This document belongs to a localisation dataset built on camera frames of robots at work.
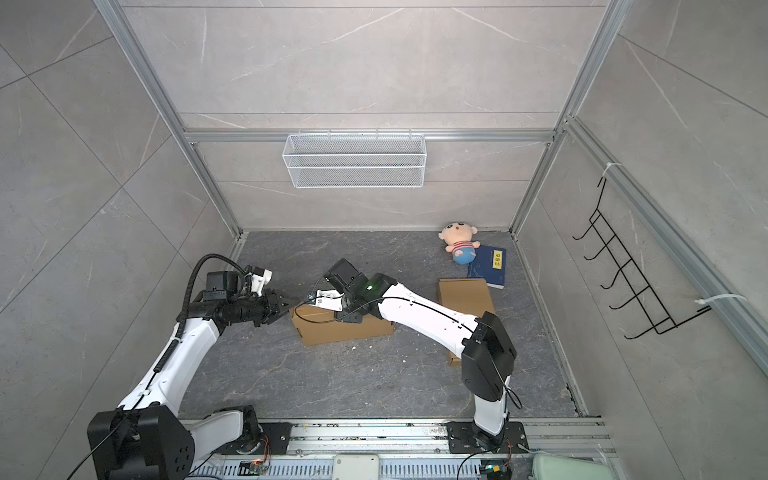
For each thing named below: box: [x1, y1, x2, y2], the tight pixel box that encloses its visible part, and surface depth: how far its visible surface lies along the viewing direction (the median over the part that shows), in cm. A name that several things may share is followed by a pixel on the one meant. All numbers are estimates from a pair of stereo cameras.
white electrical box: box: [333, 454, 380, 480], surface depth 70 cm
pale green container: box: [532, 454, 615, 480], surface depth 70 cm
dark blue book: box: [466, 245, 507, 290], surface depth 109 cm
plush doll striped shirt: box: [438, 222, 481, 265], surface depth 111 cm
